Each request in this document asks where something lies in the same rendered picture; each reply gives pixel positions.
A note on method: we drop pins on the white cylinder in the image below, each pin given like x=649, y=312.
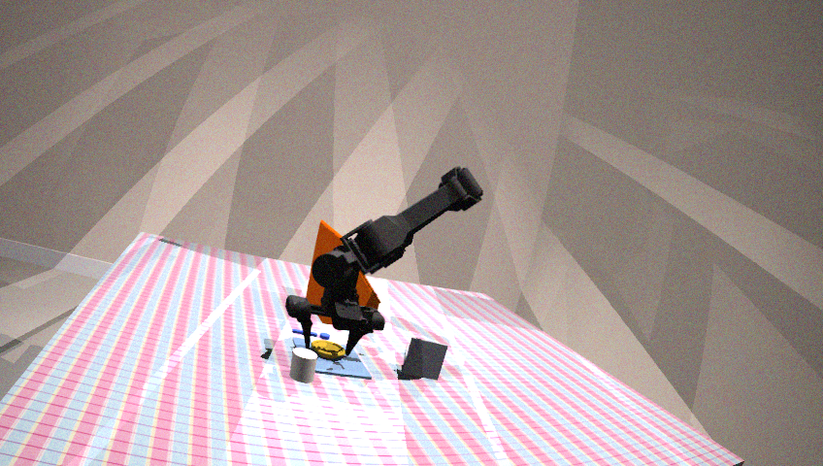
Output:
x=302, y=367

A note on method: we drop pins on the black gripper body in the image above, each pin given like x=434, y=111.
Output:
x=300, y=307

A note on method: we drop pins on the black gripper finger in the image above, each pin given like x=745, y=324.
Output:
x=354, y=337
x=306, y=328

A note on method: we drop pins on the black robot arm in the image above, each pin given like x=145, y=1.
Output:
x=381, y=242

